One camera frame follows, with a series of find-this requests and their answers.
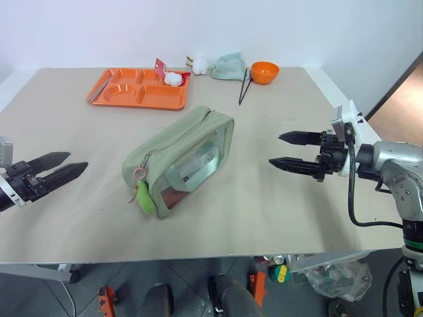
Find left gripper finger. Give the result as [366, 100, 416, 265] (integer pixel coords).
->
[27, 151, 72, 175]
[38, 161, 89, 197]

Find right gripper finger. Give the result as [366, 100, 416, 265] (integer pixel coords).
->
[278, 131, 323, 147]
[268, 157, 321, 180]

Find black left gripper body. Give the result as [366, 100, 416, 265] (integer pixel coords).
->
[5, 160, 46, 203]

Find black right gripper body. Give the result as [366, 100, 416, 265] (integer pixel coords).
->
[313, 130, 350, 182]

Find green zippered pouch bag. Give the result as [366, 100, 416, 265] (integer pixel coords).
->
[121, 105, 236, 221]

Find black chopstick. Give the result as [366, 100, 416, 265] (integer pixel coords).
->
[239, 76, 254, 106]
[238, 67, 249, 106]

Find orange plastic bowl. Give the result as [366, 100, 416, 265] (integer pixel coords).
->
[250, 61, 281, 86]

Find green plush zipper charm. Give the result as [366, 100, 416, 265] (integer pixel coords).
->
[128, 150, 157, 215]

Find grey metal chopstick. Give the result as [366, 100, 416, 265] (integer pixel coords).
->
[89, 77, 113, 104]
[86, 77, 111, 103]

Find drink cans cluster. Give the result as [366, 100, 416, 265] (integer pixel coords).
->
[255, 254, 288, 267]

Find teal crumpled cloth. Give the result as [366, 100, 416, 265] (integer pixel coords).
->
[210, 52, 254, 81]

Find orange compartment tray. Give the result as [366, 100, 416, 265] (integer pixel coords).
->
[85, 67, 193, 112]

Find white plush toy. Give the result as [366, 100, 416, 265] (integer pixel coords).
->
[185, 52, 212, 77]

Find clear plastic bag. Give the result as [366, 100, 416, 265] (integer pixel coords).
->
[301, 260, 373, 303]

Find orange and black clamp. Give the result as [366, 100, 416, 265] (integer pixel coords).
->
[97, 285, 117, 317]
[249, 271, 268, 310]

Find dark rounded shape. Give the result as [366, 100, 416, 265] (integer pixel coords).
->
[207, 273, 264, 317]

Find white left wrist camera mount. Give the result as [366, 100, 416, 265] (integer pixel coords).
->
[0, 136, 28, 208]

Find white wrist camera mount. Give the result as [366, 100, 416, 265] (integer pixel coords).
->
[330, 99, 373, 178]
[0, 136, 28, 208]

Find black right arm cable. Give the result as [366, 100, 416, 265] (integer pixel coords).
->
[344, 122, 406, 229]

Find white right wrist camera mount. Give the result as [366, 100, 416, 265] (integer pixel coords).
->
[330, 99, 373, 178]

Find grey table frame bar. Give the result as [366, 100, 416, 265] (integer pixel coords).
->
[0, 263, 82, 285]

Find black cable under table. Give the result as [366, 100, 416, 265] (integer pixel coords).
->
[382, 256, 406, 317]

